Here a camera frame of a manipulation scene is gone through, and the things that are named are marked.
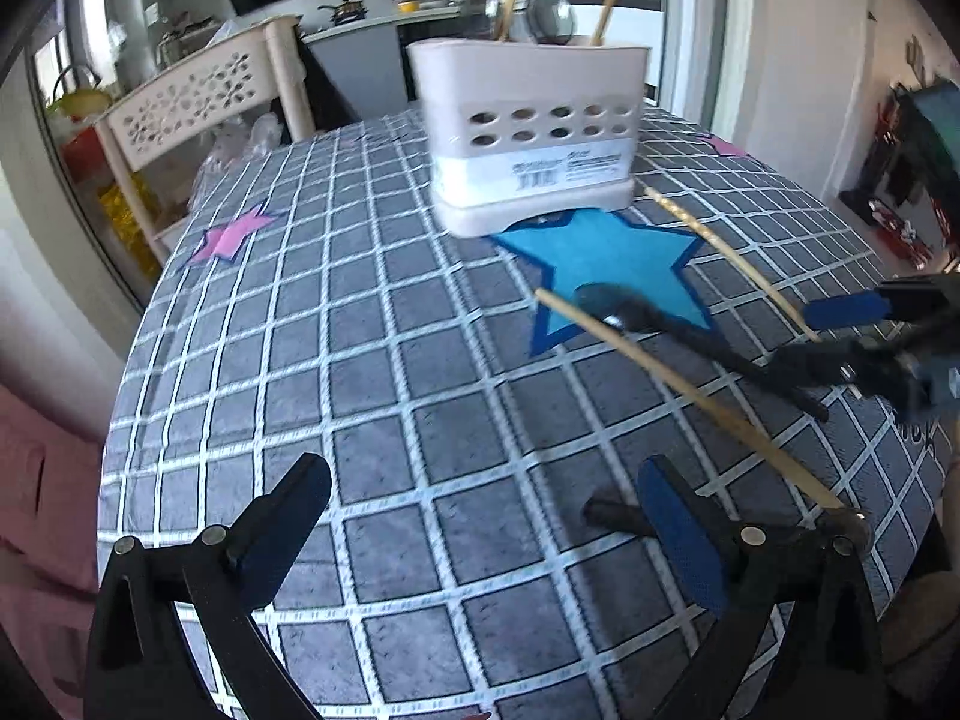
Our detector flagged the cream plastic basket cart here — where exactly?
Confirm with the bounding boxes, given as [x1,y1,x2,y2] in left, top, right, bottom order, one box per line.
[96,15,314,265]

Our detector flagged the grey checked tablecloth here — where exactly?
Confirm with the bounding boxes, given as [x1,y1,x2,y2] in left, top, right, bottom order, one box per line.
[96,101,947,720]

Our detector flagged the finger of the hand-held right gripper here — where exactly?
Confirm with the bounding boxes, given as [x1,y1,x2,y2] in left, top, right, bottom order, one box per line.
[801,276,960,332]
[771,334,931,422]

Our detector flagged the pink cardboard box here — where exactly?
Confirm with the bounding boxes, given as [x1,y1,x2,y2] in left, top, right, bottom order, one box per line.
[0,382,110,593]

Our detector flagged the yellow packet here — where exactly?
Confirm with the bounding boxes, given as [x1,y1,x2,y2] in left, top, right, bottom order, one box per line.
[97,172,162,271]

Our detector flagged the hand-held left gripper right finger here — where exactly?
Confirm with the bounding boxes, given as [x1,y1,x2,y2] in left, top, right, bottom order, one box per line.
[636,454,884,720]

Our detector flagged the metal ladle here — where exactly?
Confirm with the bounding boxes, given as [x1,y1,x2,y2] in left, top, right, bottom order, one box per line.
[525,0,578,46]

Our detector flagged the cream plastic utensil holder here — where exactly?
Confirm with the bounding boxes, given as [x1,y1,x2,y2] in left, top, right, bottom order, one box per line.
[405,36,638,237]

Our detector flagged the grey base cabinet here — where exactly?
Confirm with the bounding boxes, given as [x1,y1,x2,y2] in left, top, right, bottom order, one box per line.
[304,21,410,125]

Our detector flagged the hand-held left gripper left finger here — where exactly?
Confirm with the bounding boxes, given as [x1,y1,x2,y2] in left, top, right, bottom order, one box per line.
[84,452,333,720]

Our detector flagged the patterned wooden chopstick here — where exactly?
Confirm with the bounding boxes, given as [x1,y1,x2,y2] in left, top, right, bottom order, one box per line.
[589,0,623,47]
[636,181,822,338]

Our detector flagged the white kitchen counter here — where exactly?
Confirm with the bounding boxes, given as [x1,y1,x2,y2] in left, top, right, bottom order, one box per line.
[300,6,462,38]

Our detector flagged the clear plastic bags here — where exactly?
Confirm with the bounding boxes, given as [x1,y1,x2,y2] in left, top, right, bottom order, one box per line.
[191,112,282,188]

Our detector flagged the black red floor stand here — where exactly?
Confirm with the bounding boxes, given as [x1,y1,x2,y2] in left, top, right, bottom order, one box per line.
[838,79,960,271]

